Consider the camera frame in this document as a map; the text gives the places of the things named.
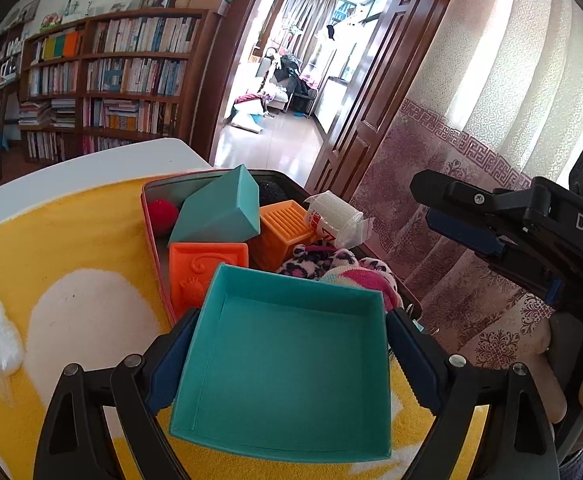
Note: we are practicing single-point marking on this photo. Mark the person's right hand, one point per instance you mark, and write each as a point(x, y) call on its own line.
point(549, 375)

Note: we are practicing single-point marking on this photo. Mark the black plush toy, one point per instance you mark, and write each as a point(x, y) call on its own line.
point(271, 192)

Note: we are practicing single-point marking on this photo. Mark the large orange embossed cube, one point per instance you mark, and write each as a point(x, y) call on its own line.
point(196, 270)

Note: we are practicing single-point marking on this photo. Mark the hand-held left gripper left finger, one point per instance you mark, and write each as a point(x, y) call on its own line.
point(169, 365)

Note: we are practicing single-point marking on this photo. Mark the red felt ball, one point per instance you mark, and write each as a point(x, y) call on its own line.
point(161, 217)

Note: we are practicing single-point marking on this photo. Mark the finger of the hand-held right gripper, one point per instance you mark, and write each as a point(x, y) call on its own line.
point(461, 232)
point(526, 262)

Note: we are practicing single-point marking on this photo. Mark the wooden bookshelf full of books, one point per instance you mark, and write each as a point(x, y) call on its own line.
point(121, 75)

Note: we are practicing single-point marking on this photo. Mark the teal cardboard box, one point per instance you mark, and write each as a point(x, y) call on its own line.
point(281, 370)

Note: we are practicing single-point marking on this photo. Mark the brown wooden door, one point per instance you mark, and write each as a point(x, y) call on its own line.
point(371, 85)

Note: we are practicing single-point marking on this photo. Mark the red tin container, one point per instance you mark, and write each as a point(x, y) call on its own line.
point(181, 185)

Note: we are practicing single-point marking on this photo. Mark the yellow patterned towel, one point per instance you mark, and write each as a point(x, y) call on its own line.
point(71, 240)

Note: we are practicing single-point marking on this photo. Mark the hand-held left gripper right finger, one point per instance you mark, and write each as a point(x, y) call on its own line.
point(411, 360)

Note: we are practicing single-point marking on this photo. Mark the small orange embossed cube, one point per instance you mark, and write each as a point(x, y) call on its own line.
point(281, 235)

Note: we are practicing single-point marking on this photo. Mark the mauve patterned curtain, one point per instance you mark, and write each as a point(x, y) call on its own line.
point(496, 85)

